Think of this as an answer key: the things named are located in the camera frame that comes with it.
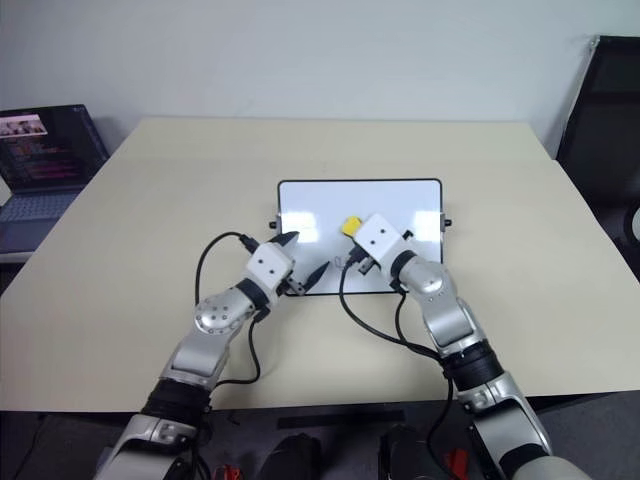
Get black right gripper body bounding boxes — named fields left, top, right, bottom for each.
left=347, top=227, right=417, bottom=276

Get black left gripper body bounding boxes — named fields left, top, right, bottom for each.
left=277, top=251, right=308, bottom=298

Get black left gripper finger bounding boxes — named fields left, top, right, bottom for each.
left=304, top=260, right=332, bottom=295
left=267, top=230, right=302, bottom=254

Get small black-framed whiteboard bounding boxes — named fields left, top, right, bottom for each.
left=268, top=177, right=453, bottom=298

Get open grey laptop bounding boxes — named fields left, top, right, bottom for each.
left=0, top=103, right=111, bottom=255

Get black office chair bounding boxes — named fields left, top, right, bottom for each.
left=555, top=34, right=640, bottom=251

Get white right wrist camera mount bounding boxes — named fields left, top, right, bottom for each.
left=354, top=213, right=406, bottom=263

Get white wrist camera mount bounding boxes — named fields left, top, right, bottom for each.
left=354, top=213, right=406, bottom=263
left=244, top=244, right=296, bottom=294

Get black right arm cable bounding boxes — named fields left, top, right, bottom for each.
left=338, top=252, right=459, bottom=480

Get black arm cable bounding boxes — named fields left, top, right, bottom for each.
left=338, top=252, right=459, bottom=480
left=194, top=231, right=264, bottom=387

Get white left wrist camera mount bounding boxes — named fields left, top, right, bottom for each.
left=244, top=244, right=296, bottom=294

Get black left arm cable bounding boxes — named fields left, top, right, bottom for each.
left=194, top=231, right=264, bottom=387

